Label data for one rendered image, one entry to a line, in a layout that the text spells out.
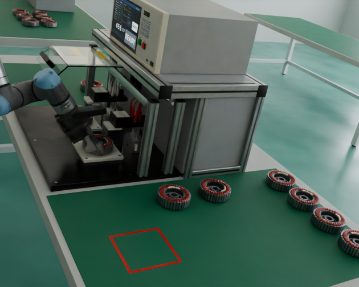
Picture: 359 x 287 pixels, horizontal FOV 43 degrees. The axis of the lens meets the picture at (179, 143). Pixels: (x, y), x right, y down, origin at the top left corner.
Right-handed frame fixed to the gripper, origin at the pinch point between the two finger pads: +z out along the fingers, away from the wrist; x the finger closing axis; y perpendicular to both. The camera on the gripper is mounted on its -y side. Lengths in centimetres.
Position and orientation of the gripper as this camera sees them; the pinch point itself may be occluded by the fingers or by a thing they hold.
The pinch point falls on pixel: (99, 144)
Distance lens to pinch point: 173.2
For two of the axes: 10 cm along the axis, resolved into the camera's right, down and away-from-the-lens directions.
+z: 3.6, 6.9, 6.3
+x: 4.6, 4.6, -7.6
